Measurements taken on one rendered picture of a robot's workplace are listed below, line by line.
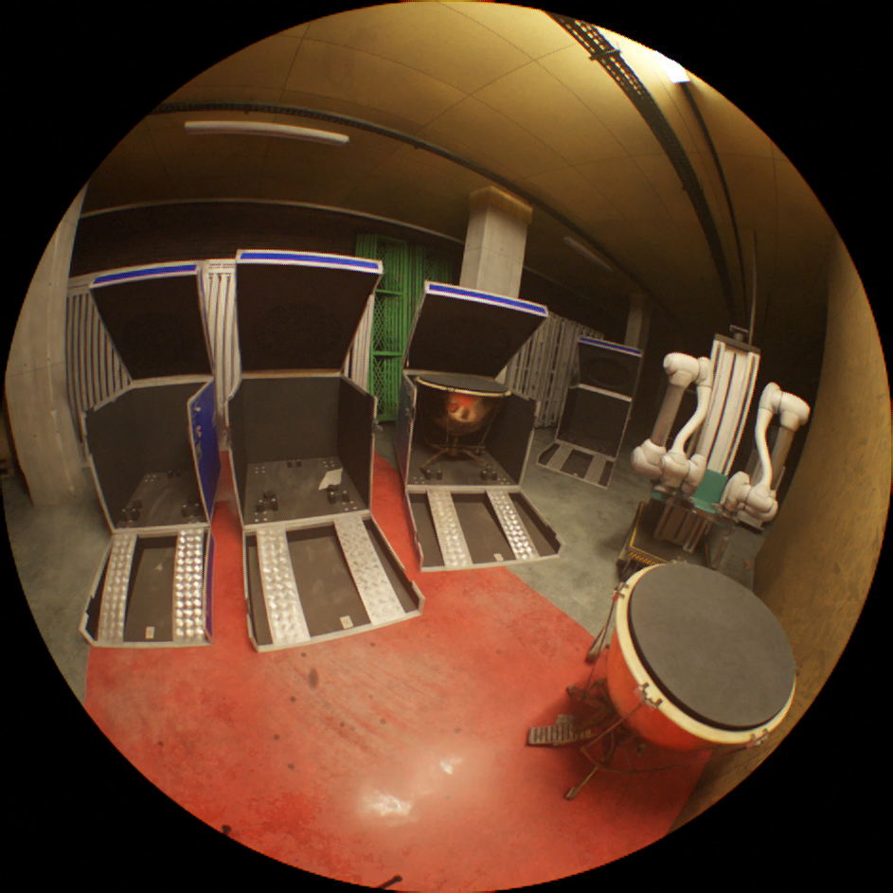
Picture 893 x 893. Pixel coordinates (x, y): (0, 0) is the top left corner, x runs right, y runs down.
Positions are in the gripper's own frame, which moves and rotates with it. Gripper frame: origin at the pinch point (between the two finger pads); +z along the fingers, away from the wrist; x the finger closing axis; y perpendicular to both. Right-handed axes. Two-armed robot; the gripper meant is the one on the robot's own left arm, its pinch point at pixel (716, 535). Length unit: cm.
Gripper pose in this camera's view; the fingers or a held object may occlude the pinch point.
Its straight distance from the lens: 201.3
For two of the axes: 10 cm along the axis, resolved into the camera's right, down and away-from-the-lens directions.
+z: -1.4, 9.3, 3.4
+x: 7.6, 3.2, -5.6
